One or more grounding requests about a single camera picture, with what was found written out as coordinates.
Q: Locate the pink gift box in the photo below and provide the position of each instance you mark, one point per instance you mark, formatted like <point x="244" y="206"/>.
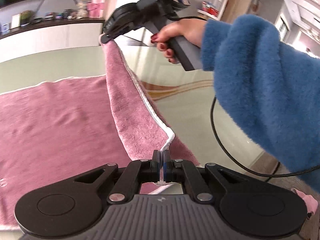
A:
<point x="96" y="8"/>

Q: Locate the flower bouquet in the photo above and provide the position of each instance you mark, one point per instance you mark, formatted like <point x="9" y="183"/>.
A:
<point x="82" y="9"/>

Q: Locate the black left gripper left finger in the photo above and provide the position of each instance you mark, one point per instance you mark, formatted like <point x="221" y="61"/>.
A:
<point x="73" y="205"/>

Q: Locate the white low sideboard cabinet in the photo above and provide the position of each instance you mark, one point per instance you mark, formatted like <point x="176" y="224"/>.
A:
<point x="55" y="37"/>

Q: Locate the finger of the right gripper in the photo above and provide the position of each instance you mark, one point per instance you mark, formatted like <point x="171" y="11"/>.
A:
<point x="107" y="38"/>

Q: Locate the white photo frame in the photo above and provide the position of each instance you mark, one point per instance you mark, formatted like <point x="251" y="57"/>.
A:
<point x="15" y="21"/>

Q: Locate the right hand red nails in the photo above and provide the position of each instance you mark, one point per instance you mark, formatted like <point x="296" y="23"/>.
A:
<point x="192" y="29"/>

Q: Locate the pink terry towel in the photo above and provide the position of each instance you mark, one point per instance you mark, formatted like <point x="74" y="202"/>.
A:
<point x="56" y="130"/>

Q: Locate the blue fuzzy sleeve forearm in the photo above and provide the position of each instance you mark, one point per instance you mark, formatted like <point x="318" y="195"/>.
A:
<point x="269" y="89"/>

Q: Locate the white storage shelf rack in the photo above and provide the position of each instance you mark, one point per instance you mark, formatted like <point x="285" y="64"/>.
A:
<point x="207" y="10"/>

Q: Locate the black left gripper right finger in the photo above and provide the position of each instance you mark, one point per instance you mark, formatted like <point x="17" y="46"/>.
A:
<point x="249" y="206"/>

